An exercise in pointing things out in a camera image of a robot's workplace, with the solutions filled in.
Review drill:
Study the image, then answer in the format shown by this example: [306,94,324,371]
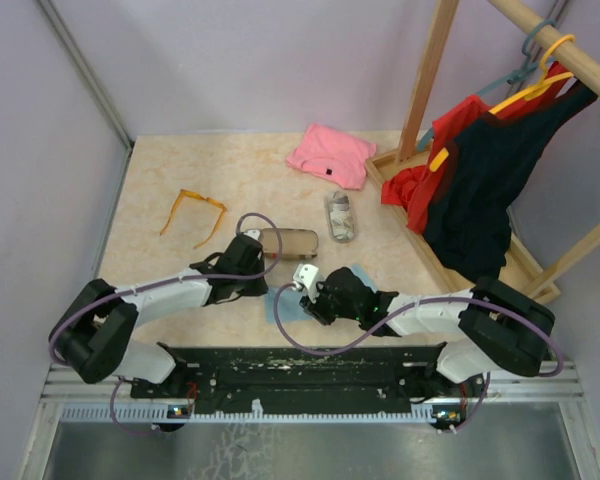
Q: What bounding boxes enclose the yellow hanger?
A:
[427,35,575,173]

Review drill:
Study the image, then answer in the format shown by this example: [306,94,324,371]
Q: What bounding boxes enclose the wooden clothes rack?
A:
[364,0,600,306]

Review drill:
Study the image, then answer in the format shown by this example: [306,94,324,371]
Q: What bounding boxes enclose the light blue cloth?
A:
[264,264,377,325]

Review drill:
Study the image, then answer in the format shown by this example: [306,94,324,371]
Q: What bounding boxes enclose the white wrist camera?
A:
[243,229,262,241]
[292,263,322,298]

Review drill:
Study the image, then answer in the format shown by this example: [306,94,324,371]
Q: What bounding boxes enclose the dark navy shirt hanging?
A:
[423,81,598,282]

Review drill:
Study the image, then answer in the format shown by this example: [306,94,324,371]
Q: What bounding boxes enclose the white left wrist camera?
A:
[243,229,262,241]

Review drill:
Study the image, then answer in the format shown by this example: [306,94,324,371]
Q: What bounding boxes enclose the map print glasses case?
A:
[325,191,356,243]

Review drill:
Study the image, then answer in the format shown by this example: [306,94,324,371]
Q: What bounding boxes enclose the teal hanger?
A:
[416,19,556,153]

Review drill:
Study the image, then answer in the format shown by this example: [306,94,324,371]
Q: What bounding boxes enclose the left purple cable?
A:
[48,213,284,439]

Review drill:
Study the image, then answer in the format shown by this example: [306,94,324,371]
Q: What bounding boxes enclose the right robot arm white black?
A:
[293,264,555,396]

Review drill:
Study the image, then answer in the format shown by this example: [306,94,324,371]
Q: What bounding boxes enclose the orange sunglasses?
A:
[158,189,228,250]

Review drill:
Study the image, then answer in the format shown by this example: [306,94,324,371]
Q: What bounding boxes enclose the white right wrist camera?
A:
[292,263,322,298]

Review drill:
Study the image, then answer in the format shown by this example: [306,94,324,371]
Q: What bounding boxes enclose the brown striped glasses case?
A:
[258,228,319,260]

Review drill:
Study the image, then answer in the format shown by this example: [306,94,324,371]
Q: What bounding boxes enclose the red shirt hanging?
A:
[381,62,568,235]

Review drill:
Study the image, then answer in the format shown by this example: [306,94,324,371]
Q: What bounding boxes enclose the folded pink shirt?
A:
[285,123,377,190]

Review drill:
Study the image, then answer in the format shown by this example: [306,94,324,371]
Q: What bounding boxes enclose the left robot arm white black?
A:
[49,230,268,397]

